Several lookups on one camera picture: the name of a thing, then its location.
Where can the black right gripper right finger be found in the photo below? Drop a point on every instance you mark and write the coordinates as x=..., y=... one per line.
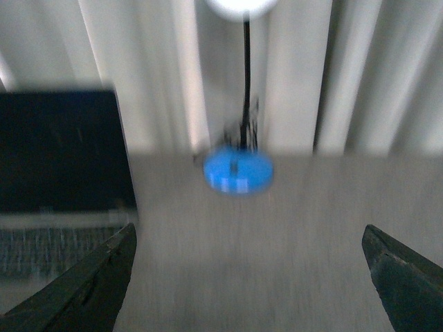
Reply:
x=409, y=285

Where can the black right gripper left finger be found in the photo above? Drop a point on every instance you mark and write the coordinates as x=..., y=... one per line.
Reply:
x=87, y=297

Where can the grey laptop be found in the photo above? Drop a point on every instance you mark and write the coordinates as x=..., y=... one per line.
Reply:
x=66, y=182

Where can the blue desk lamp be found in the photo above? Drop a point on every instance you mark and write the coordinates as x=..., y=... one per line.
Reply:
x=239, y=168

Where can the white curtain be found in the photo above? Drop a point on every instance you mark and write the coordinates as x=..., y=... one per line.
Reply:
x=331, y=77

